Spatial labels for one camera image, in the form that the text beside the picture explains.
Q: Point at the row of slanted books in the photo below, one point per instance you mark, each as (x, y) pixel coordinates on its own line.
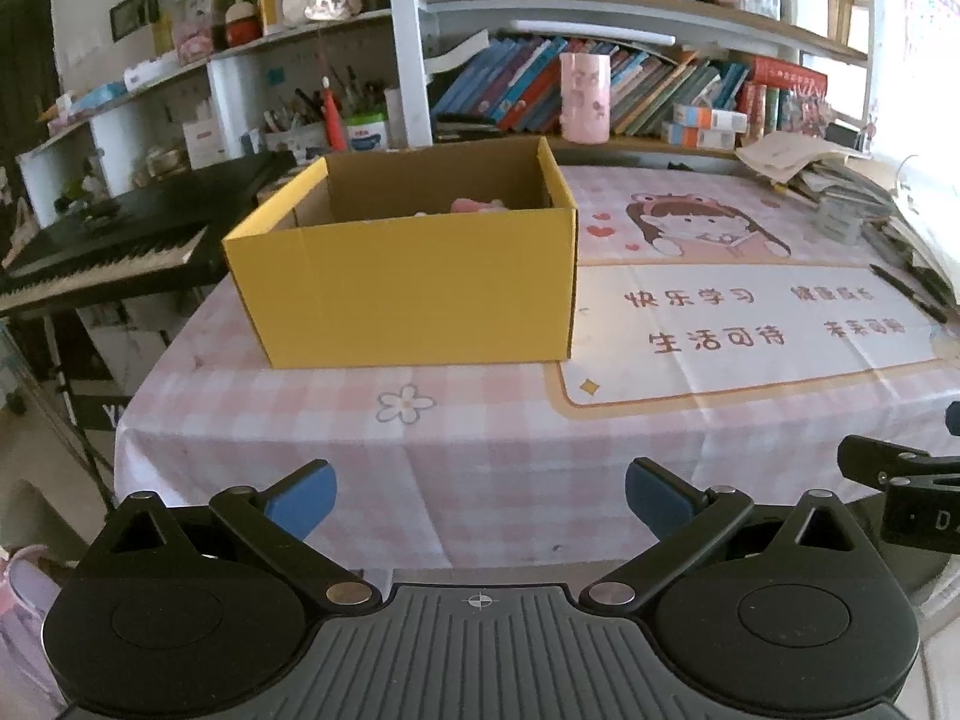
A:
(495, 82)

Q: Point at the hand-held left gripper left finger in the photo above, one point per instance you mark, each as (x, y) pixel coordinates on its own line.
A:
(300, 501)

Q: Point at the pink checked cloth-covered desktop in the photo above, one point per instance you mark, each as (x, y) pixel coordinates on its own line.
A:
(487, 457)

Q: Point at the black pen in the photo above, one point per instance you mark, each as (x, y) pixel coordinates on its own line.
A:
(911, 294)

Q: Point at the white storage boxes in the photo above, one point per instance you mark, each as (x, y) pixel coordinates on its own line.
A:
(804, 6)

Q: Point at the white red-label box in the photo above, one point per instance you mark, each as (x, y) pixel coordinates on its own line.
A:
(202, 144)

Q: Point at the alphabet wall poster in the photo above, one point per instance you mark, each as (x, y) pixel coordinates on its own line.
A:
(934, 30)

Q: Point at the orange white box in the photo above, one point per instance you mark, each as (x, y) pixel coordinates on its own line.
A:
(712, 117)
(701, 136)

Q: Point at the keyboard stand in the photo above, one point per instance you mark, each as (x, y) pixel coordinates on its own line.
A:
(82, 405)

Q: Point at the yellow cardboard box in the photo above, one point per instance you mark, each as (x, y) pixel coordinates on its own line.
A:
(405, 292)

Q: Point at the pile of papers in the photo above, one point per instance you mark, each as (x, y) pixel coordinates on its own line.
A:
(795, 154)

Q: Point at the white side shelf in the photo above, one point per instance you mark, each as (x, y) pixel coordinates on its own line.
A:
(225, 97)

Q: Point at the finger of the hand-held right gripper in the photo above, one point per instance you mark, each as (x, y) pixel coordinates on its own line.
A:
(954, 418)
(877, 461)

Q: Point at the green lid jar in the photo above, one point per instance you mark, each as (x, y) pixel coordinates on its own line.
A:
(366, 133)

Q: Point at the pink plush pig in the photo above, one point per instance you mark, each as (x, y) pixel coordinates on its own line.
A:
(476, 205)

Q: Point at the black keyboard piano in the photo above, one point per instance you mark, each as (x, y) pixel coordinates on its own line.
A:
(135, 240)

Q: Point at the pink printed cup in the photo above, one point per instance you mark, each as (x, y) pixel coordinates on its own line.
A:
(585, 97)

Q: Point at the pink bag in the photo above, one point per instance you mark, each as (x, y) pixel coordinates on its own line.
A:
(26, 630)

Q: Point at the red stick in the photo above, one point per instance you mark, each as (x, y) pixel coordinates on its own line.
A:
(334, 116)

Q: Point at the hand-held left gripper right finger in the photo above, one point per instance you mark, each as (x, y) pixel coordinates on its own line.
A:
(658, 499)

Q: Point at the red book box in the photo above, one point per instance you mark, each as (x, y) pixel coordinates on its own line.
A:
(787, 90)

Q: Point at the white bookshelf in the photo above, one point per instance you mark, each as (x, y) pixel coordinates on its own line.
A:
(409, 52)

